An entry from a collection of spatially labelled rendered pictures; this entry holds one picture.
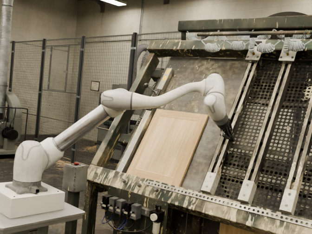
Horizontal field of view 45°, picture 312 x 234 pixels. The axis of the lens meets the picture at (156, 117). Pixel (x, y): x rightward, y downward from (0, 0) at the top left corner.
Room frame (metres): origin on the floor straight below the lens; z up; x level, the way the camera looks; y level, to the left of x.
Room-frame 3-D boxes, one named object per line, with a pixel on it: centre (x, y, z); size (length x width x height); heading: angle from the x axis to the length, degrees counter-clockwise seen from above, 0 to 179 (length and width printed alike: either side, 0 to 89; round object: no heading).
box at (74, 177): (2.56, 0.52, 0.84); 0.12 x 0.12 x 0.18; 56
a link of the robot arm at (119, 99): (2.14, 0.24, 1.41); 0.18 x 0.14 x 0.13; 88
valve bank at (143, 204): (2.37, 0.12, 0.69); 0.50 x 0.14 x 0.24; 56
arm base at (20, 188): (2.10, 0.69, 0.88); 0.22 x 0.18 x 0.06; 45
